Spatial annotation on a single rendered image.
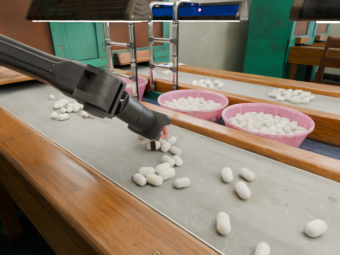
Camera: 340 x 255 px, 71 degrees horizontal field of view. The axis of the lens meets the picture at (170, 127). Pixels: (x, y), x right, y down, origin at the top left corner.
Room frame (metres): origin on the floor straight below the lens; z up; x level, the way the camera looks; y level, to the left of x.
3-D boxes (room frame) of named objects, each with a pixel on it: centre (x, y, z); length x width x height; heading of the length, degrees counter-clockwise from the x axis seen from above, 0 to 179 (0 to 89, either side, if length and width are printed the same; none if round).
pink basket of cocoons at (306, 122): (0.69, -0.30, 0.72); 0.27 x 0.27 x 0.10
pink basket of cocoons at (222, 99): (0.87, -0.09, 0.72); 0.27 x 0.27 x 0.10
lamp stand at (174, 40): (1.20, -0.02, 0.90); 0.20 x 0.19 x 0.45; 49
